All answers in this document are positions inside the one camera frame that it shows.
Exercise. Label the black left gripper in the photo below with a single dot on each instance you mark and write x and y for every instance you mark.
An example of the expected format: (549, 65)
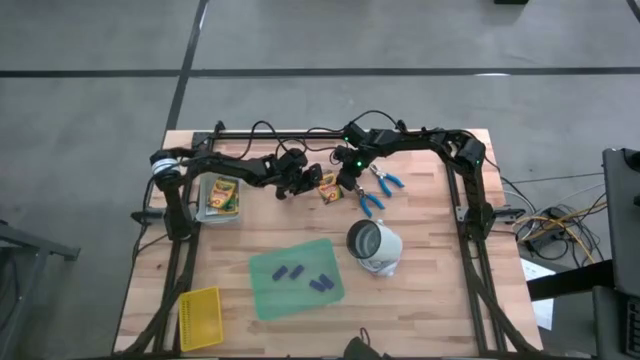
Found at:
(290, 182)

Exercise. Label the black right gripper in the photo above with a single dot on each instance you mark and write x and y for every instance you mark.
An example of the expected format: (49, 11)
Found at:
(355, 157)

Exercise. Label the yellow Crayola crayon box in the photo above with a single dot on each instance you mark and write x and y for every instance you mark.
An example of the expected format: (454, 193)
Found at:
(330, 189)
(220, 212)
(222, 192)

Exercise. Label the blue eraser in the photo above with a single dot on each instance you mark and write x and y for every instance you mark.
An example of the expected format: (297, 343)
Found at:
(280, 273)
(326, 281)
(296, 272)
(316, 285)

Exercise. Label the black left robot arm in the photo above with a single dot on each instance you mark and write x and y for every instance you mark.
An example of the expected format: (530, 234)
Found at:
(220, 165)

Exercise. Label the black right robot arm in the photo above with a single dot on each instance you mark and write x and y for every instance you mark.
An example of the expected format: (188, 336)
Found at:
(470, 165)

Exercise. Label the white metal mug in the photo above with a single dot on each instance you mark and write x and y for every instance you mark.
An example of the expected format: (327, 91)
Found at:
(382, 245)

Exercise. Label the black table clamp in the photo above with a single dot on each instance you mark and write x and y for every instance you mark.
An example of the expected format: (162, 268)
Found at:
(510, 214)
(400, 125)
(220, 126)
(147, 217)

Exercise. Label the white plastic bin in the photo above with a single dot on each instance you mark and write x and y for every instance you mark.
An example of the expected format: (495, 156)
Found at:
(222, 219)

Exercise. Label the green translucent plastic tray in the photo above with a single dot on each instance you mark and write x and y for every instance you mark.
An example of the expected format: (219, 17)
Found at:
(295, 300)

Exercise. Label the yellow perforated plastic basket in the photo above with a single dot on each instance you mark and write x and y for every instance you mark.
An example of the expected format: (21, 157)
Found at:
(200, 320)

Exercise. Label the white paper sheet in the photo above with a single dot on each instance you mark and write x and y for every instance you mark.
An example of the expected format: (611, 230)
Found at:
(537, 270)

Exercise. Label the black floor box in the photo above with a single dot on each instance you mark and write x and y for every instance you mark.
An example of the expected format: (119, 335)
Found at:
(510, 2)

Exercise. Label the black desk beam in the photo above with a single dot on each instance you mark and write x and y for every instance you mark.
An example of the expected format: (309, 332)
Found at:
(570, 280)

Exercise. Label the grey metal cart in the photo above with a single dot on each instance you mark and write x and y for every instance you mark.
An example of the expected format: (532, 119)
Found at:
(40, 245)

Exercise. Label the black side desk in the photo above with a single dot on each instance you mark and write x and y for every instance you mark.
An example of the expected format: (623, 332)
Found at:
(622, 225)

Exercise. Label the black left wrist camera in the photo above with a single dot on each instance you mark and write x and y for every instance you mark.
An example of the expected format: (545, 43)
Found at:
(292, 160)

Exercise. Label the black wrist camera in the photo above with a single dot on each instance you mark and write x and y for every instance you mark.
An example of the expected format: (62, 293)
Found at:
(292, 160)
(356, 134)

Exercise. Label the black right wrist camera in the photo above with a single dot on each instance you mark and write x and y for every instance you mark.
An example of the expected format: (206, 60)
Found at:
(356, 134)

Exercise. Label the black aluminium rig frame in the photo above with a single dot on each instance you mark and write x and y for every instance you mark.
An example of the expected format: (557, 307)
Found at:
(235, 135)

